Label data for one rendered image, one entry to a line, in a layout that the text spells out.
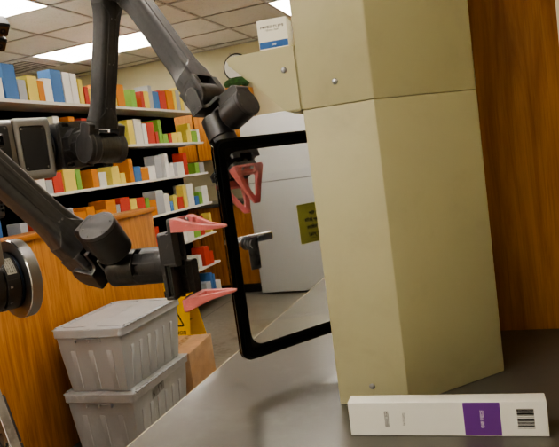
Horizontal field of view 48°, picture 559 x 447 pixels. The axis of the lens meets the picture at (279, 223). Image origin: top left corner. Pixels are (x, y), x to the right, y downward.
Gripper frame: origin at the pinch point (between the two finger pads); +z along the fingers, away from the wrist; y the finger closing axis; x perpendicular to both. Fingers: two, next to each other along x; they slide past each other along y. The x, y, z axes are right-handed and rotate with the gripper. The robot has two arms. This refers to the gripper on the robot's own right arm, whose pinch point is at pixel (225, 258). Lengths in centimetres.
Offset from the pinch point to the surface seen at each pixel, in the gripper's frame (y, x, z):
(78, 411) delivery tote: -94, 161, -171
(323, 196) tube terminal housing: 6.9, 9.5, 13.5
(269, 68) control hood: 27.5, 9.3, 7.7
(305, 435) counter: -26.7, -1.4, 9.1
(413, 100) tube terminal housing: 19.4, 14.7, 28.2
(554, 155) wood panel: 7, 47, 49
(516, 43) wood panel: 29, 47, 44
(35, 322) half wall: -47, 159, -185
